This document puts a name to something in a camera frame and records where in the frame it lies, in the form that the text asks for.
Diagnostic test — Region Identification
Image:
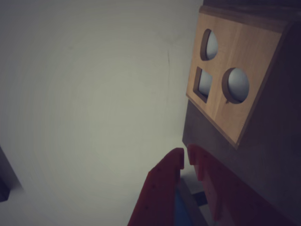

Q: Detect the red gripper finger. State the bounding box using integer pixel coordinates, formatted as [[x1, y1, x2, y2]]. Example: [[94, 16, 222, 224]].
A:
[[127, 147, 184, 226], [187, 144, 301, 226]]

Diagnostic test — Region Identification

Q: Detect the wooden shape sorter box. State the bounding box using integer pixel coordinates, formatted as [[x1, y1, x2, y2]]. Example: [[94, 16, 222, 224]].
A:
[[185, 5, 301, 212]]

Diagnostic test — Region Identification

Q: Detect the blue clamp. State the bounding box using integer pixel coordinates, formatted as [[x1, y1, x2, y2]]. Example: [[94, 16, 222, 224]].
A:
[[174, 188, 189, 226]]

